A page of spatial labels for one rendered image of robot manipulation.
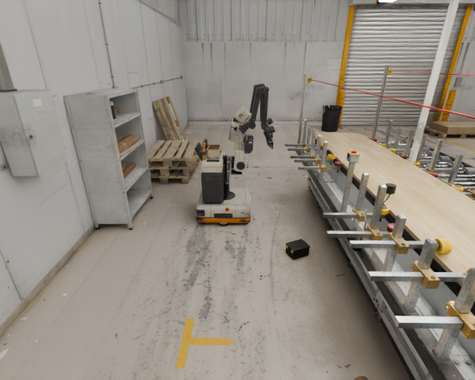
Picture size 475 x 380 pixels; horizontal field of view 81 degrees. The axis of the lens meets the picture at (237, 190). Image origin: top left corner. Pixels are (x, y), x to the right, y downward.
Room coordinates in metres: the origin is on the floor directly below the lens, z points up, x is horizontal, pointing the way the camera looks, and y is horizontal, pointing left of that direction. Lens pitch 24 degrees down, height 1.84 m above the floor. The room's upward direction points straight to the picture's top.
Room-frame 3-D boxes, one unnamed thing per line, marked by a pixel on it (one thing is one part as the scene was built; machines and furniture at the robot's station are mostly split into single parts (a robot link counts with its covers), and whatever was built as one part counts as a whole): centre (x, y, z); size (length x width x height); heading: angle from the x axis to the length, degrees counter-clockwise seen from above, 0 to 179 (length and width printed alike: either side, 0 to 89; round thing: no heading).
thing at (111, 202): (3.35, 1.50, 0.78); 0.90 x 0.45 x 1.55; 179
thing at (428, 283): (1.02, -0.87, 0.95); 0.14 x 0.06 x 0.05; 179
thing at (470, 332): (0.77, -0.86, 0.95); 0.14 x 0.06 x 0.05; 179
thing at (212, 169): (3.28, 0.26, 0.59); 0.55 x 0.34 x 0.83; 179
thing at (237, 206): (3.28, 0.17, 0.16); 0.67 x 0.64 x 0.25; 89
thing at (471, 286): (0.79, -0.86, 0.93); 0.04 x 0.04 x 0.48; 89
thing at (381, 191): (1.54, -0.88, 0.93); 0.04 x 0.04 x 0.48; 89
